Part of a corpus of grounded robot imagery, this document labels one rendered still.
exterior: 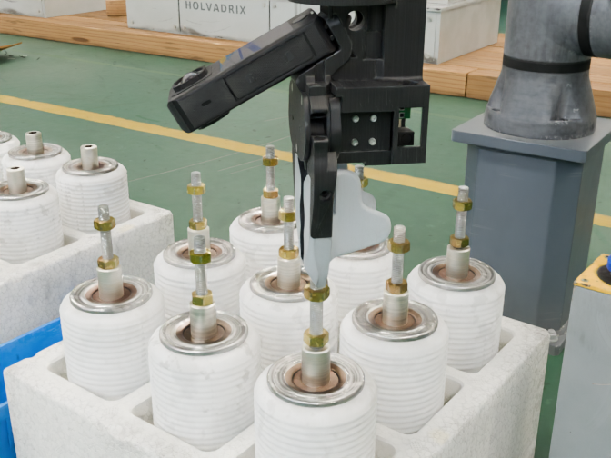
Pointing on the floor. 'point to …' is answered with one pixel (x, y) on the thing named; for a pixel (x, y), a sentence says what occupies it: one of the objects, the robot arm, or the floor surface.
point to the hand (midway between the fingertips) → (308, 266)
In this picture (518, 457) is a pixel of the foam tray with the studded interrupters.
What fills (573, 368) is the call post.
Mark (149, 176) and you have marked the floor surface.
